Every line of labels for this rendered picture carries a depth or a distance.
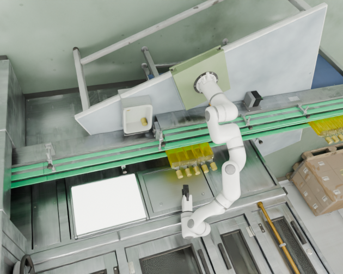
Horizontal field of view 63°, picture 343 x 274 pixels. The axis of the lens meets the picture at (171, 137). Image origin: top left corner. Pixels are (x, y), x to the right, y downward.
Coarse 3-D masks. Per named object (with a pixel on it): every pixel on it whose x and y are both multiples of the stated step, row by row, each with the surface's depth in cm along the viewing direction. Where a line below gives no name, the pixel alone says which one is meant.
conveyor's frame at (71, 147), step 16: (272, 96) 207; (288, 96) 209; (304, 96) 211; (320, 96) 212; (336, 96) 214; (176, 112) 187; (192, 112) 189; (240, 112) 193; (256, 112) 196; (64, 144) 174; (80, 144) 175; (96, 144) 176; (112, 144) 177; (128, 144) 179; (16, 160) 163; (32, 160) 164
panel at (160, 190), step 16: (144, 176) 186; (160, 176) 188; (176, 176) 189; (192, 176) 190; (208, 176) 191; (144, 192) 178; (160, 192) 180; (176, 192) 181; (192, 192) 182; (208, 192) 183; (144, 208) 172; (160, 208) 173; (176, 208) 174; (192, 208) 177; (128, 224) 165
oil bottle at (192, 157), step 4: (184, 148) 186; (188, 148) 185; (192, 148) 186; (188, 152) 183; (192, 152) 184; (188, 156) 181; (192, 156) 182; (196, 156) 182; (192, 160) 180; (196, 160) 180; (192, 164) 180
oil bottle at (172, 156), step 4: (168, 152) 182; (172, 152) 182; (168, 156) 182; (172, 156) 180; (176, 156) 180; (172, 160) 178; (176, 160) 178; (172, 164) 177; (176, 164) 176; (180, 164) 178; (172, 168) 179
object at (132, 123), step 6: (126, 108) 160; (132, 108) 161; (138, 108) 173; (144, 108) 174; (150, 108) 166; (126, 114) 173; (132, 114) 175; (138, 114) 177; (144, 114) 178; (150, 114) 170; (126, 120) 178; (132, 120) 179; (138, 120) 181; (150, 120) 174; (126, 126) 178; (132, 126) 179; (138, 126) 180; (144, 126) 180; (150, 126) 178; (126, 132) 176; (132, 132) 177
